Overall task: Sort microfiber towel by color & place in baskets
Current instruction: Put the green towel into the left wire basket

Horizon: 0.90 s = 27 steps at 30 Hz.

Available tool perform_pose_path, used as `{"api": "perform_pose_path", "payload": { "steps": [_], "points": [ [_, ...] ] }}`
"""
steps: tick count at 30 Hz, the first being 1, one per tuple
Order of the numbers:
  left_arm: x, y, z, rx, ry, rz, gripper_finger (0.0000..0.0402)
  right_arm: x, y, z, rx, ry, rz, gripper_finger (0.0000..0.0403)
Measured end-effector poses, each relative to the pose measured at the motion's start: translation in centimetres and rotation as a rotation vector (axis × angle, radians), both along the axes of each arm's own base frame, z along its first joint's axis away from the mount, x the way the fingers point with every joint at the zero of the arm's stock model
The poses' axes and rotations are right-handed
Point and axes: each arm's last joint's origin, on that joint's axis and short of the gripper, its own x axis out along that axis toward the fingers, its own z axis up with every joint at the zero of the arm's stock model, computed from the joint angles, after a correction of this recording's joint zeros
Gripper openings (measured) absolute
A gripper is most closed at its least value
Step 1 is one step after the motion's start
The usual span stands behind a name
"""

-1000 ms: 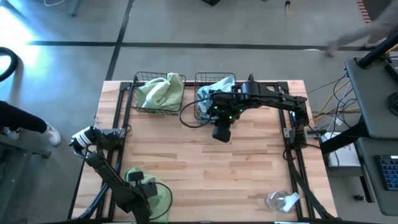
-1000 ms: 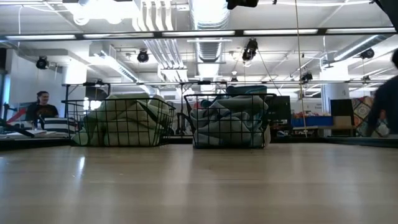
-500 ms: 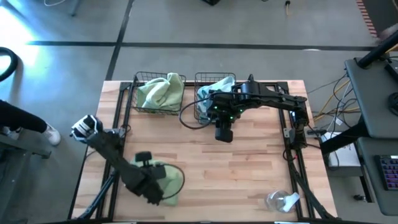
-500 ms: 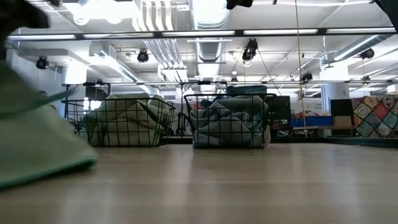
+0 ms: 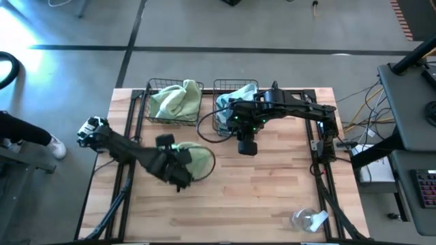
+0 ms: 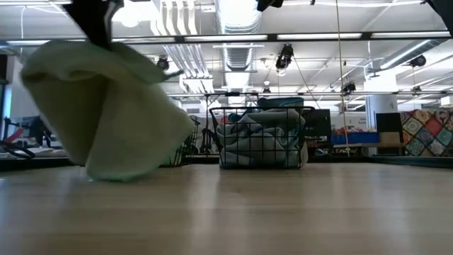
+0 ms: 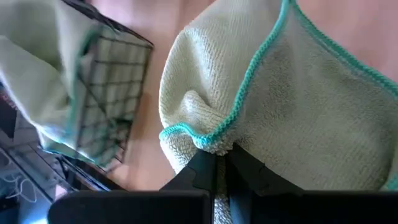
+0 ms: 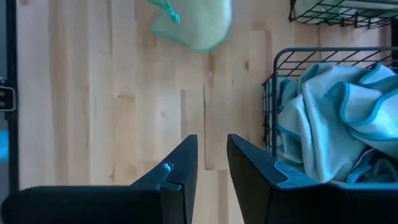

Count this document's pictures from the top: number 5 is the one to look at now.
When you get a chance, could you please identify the backlit black keyboard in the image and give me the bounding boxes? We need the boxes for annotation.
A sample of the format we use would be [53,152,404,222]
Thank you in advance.
[409,169,436,209]

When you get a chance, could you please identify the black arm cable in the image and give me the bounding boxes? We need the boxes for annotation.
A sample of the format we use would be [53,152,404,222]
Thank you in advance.
[176,144,217,182]
[196,107,239,144]

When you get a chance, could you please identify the black hoop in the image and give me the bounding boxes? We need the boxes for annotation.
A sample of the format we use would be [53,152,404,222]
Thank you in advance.
[0,50,20,91]

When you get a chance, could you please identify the black mat orange striped edge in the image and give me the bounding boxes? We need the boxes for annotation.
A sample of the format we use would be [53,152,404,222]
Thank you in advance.
[389,0,436,42]

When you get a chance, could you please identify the clear spray bottle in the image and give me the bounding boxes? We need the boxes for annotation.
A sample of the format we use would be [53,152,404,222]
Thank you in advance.
[290,207,330,235]

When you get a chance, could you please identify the grey desk with keyboard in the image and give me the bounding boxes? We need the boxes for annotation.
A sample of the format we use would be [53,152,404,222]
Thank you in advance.
[390,149,436,236]

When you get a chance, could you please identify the person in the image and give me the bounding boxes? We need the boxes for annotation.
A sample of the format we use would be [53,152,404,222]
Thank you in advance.
[0,111,68,160]

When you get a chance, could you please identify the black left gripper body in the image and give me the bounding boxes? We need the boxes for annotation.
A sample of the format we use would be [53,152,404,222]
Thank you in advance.
[151,149,193,190]

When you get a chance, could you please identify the grey metal bar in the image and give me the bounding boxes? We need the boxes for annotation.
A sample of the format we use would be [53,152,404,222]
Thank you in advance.
[0,148,57,174]

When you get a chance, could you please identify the yellow cable black plug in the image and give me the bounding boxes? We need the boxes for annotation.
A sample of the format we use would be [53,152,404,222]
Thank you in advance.
[311,0,323,18]

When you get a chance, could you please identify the black pole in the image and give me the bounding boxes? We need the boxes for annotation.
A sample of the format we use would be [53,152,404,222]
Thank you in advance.
[390,32,436,75]

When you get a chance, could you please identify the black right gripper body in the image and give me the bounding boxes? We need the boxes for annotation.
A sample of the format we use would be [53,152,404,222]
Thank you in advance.
[237,131,259,157]

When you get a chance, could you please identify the black wire basket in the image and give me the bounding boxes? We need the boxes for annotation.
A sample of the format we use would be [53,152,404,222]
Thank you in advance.
[144,78,204,127]
[212,78,262,137]

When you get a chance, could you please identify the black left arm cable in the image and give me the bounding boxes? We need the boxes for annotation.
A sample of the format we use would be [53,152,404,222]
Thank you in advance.
[176,144,217,182]

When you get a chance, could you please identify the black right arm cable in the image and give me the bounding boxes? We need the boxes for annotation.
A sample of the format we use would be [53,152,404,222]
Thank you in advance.
[196,107,239,144]

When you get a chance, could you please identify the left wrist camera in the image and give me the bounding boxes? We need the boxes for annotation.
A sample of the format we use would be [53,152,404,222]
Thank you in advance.
[155,133,176,148]

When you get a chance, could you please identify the white box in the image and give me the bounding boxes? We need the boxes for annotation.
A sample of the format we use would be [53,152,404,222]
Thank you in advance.
[352,144,396,185]

